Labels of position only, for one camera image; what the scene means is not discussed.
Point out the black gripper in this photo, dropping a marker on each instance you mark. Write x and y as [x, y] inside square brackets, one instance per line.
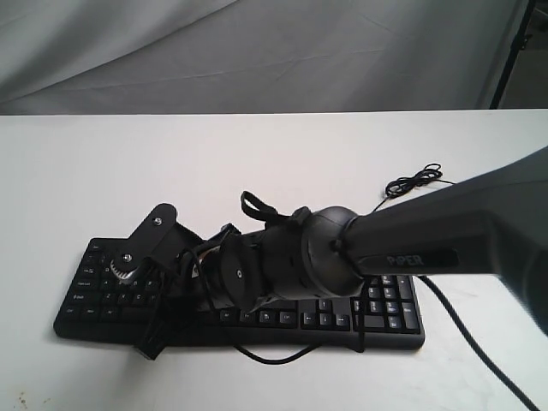
[223, 273]

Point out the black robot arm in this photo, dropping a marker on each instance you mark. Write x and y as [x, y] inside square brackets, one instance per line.
[495, 224]

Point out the black acer keyboard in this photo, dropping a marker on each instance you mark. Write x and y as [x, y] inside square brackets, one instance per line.
[98, 309]

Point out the grey backdrop cloth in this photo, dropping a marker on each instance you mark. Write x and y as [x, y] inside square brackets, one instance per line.
[205, 57]

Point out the black tripod stand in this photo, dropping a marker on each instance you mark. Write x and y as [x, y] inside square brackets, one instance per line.
[519, 43]

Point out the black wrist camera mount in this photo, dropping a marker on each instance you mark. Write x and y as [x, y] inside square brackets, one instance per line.
[155, 244]

